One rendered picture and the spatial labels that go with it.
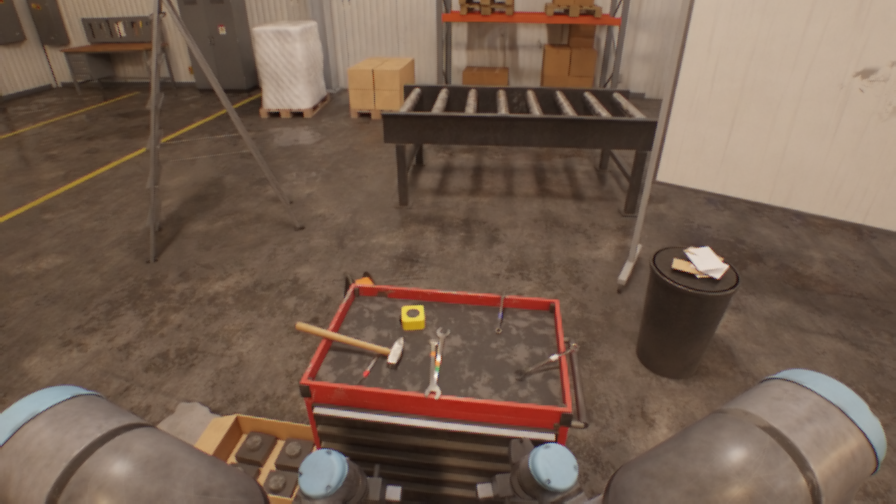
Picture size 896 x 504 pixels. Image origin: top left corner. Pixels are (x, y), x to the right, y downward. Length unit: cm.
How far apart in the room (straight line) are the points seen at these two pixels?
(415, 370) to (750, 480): 104
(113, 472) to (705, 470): 48
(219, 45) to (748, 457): 977
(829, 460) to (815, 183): 273
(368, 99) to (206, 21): 394
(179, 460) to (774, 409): 53
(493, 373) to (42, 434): 107
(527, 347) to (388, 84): 595
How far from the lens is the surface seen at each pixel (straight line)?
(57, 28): 1271
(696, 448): 48
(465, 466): 141
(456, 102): 506
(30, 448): 54
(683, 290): 241
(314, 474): 101
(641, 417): 259
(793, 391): 55
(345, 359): 143
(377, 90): 711
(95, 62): 1170
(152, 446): 49
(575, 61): 782
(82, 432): 52
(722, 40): 300
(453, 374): 136
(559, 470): 101
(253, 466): 221
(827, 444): 53
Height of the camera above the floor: 190
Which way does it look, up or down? 29 degrees down
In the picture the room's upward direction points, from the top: straight up
